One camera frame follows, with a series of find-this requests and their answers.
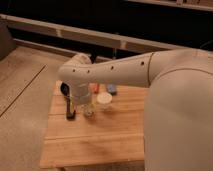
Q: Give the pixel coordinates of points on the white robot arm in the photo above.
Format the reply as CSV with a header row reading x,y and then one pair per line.
x,y
178,111

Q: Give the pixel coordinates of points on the grey translucent gripper body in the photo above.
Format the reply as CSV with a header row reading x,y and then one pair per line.
x,y
80,94

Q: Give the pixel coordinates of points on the white lidded plastic cup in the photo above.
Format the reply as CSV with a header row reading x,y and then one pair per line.
x,y
104,100

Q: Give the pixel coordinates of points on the clear plastic bottle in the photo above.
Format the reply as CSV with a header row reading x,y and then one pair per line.
x,y
88,110

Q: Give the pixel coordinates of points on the orange object on table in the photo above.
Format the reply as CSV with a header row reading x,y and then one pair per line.
x,y
95,88

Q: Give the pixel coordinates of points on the grey metal railing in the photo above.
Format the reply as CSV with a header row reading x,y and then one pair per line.
x,y
86,36

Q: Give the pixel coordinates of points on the wooden table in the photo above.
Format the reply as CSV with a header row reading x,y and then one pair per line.
x,y
113,134

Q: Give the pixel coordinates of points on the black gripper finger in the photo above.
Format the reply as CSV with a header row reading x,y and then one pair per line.
x,y
64,88

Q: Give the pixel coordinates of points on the blue object on table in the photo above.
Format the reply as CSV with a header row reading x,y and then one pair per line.
x,y
111,88

